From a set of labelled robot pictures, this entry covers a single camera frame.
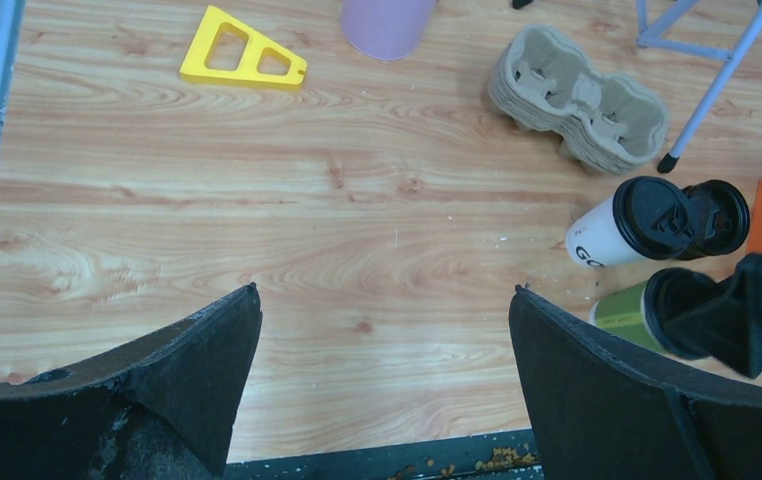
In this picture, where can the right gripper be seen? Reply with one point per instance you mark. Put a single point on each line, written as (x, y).
(728, 326)

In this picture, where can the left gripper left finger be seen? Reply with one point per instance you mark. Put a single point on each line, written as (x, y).
(162, 406)

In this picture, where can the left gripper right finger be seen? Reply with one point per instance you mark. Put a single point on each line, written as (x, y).
(604, 408)

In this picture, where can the black cup lid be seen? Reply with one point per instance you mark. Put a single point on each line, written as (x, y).
(667, 294)
(654, 217)

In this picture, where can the green paper cup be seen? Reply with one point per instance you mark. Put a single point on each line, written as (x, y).
(627, 314)

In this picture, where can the white paper cup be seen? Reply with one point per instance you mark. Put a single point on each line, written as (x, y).
(594, 240)

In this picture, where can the stack of black lids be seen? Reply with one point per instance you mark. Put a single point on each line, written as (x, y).
(723, 219)

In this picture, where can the grey tripod stand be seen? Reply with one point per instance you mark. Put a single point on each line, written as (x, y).
(705, 62)

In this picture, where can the pulp cup carrier tray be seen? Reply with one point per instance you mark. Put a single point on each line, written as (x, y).
(609, 123)

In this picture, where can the yellow triangular plastic piece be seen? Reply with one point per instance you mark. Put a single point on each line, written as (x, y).
(195, 67)

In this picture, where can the pink straw holder cup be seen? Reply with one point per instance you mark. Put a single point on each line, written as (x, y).
(387, 30)

